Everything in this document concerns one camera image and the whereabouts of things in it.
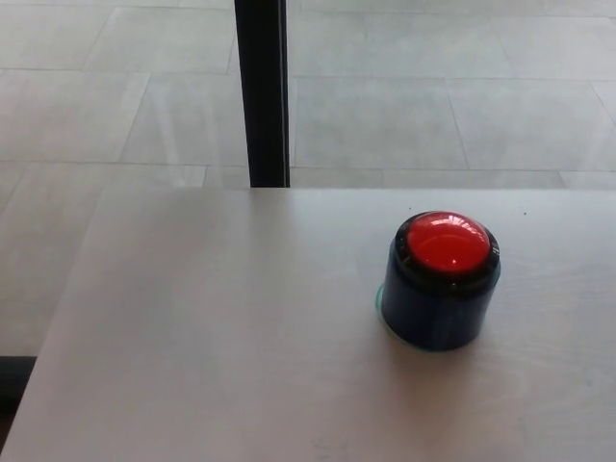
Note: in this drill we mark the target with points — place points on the black base bar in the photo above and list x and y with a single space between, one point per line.
13 380

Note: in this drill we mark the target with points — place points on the black vertical frame post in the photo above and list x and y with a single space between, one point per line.
264 91

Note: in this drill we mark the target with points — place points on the red push button, blue base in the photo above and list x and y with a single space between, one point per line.
433 317

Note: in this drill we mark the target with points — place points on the red dome push button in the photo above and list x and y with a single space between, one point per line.
447 250

